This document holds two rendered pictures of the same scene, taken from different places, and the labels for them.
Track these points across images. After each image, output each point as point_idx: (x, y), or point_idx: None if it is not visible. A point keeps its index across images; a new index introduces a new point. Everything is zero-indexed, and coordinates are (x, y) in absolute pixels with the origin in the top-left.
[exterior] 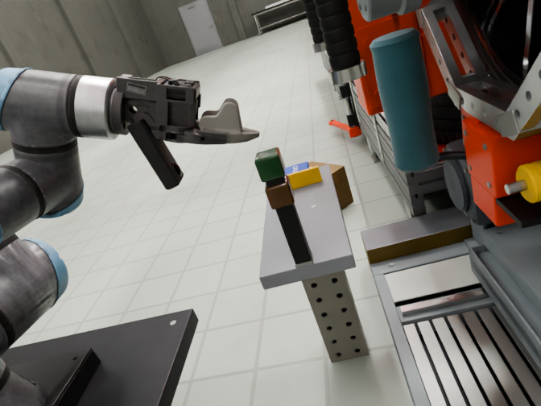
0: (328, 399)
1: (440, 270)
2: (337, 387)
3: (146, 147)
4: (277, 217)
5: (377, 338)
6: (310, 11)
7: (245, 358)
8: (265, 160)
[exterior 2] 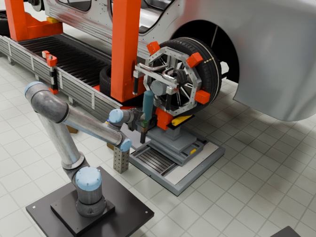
0: (127, 181)
1: None
2: (127, 178)
3: (133, 123)
4: None
5: None
6: (136, 86)
7: None
8: (146, 123)
